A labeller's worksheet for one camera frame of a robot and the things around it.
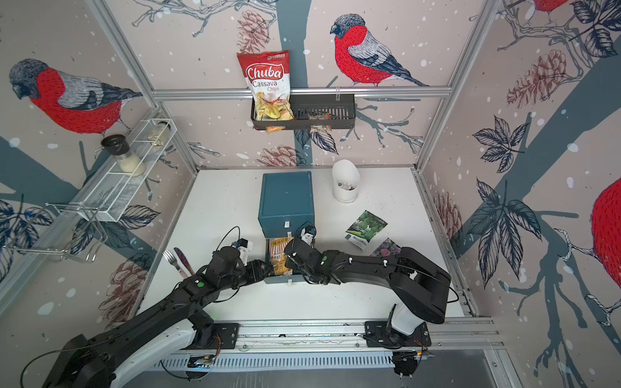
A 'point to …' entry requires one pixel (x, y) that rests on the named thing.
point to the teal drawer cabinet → (285, 201)
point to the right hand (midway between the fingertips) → (287, 257)
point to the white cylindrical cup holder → (346, 177)
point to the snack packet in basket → (318, 117)
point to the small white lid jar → (159, 133)
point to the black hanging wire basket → (313, 111)
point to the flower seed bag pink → (387, 248)
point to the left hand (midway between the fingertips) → (273, 265)
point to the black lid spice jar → (127, 163)
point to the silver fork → (173, 261)
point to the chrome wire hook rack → (77, 230)
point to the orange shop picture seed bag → (277, 256)
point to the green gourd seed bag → (365, 226)
